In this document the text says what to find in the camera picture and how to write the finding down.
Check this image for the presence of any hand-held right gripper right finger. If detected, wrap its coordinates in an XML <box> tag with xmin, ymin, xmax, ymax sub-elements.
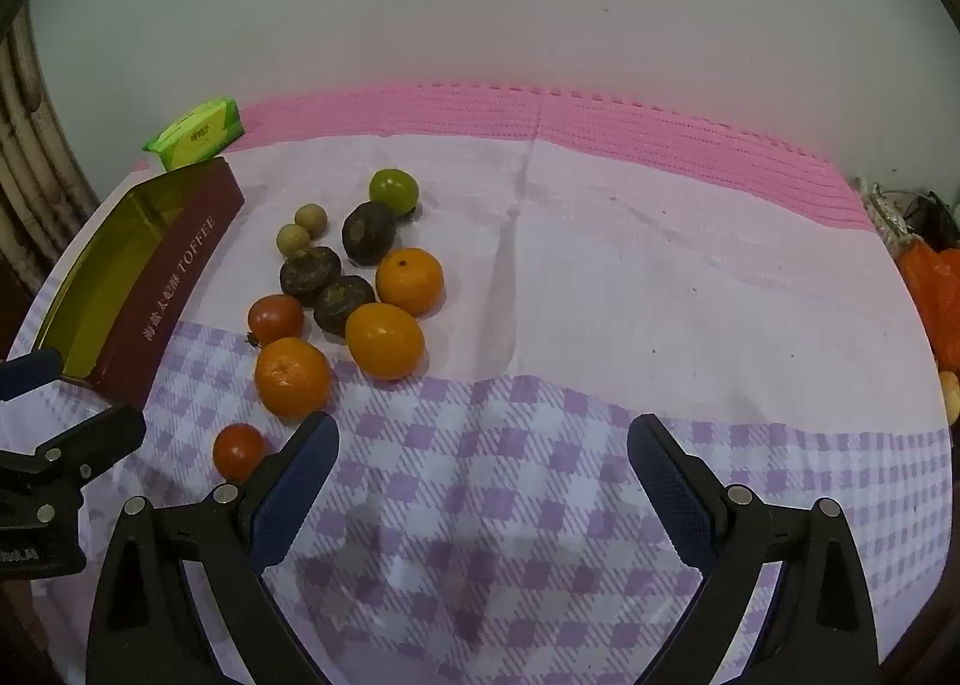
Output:
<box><xmin>626</xmin><ymin>413</ymin><xmax>878</xmax><ymax>685</ymax></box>

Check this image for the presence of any crumpled silver wrapper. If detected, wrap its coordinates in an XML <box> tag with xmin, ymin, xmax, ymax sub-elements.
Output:
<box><xmin>856</xmin><ymin>178</ymin><xmax>912</xmax><ymax>255</ymax></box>

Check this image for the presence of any green and white carton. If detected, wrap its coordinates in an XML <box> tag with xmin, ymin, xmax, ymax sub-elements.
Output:
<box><xmin>142</xmin><ymin>97</ymin><xmax>247</xmax><ymax>172</ymax></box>

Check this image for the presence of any gold and maroon tin box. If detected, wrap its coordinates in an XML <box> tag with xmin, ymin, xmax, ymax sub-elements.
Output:
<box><xmin>26</xmin><ymin>155</ymin><xmax>245</xmax><ymax>410</ymax></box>

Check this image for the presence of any pink knitted blanket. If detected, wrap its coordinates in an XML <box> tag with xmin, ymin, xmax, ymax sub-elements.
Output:
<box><xmin>135</xmin><ymin>82</ymin><xmax>875</xmax><ymax>230</ymax></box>

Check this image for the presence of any rattan furniture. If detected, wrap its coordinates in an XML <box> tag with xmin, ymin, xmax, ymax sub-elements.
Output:
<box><xmin>0</xmin><ymin>2</ymin><xmax>102</xmax><ymax>296</ymax></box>

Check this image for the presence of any red cherry tomato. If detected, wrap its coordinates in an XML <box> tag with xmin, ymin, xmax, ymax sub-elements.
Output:
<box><xmin>248</xmin><ymin>294</ymin><xmax>305</xmax><ymax>348</ymax></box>
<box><xmin>213</xmin><ymin>423</ymin><xmax>267</xmax><ymax>483</ymax></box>

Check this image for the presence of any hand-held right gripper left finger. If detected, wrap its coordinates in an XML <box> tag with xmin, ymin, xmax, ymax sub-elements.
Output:
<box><xmin>86</xmin><ymin>411</ymin><xmax>342</xmax><ymax>685</ymax></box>

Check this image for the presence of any pink and purple checked cloth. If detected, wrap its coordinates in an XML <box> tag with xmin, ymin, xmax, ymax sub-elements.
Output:
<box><xmin>0</xmin><ymin>133</ymin><xmax>953</xmax><ymax>685</ymax></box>

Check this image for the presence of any orange plastic bag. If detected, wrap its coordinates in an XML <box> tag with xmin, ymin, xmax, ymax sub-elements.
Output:
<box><xmin>896</xmin><ymin>238</ymin><xmax>960</xmax><ymax>371</ymax></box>

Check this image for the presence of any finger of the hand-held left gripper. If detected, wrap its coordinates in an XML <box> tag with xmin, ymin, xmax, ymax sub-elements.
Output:
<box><xmin>0</xmin><ymin>347</ymin><xmax>65</xmax><ymax>401</ymax></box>
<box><xmin>0</xmin><ymin>406</ymin><xmax>147</xmax><ymax>528</ymax></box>

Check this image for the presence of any small orange mandarin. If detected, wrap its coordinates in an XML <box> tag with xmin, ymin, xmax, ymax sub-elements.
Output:
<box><xmin>254</xmin><ymin>337</ymin><xmax>332</xmax><ymax>420</ymax></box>
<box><xmin>345</xmin><ymin>302</ymin><xmax>426</xmax><ymax>381</ymax></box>
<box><xmin>375</xmin><ymin>247</ymin><xmax>445</xmax><ymax>318</ymax></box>

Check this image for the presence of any dark brown wrinkled fruit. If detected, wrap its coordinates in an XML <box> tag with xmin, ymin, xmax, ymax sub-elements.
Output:
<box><xmin>342</xmin><ymin>201</ymin><xmax>398</xmax><ymax>267</ymax></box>
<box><xmin>313</xmin><ymin>276</ymin><xmax>377</xmax><ymax>337</ymax></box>
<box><xmin>280</xmin><ymin>246</ymin><xmax>343</xmax><ymax>307</ymax></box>

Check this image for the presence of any round green fruit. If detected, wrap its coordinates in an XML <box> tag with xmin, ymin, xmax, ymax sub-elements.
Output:
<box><xmin>369</xmin><ymin>167</ymin><xmax>419</xmax><ymax>215</ymax></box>

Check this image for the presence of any black tangled clutter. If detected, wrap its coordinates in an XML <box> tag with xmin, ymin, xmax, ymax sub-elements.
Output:
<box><xmin>900</xmin><ymin>188</ymin><xmax>960</xmax><ymax>251</ymax></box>

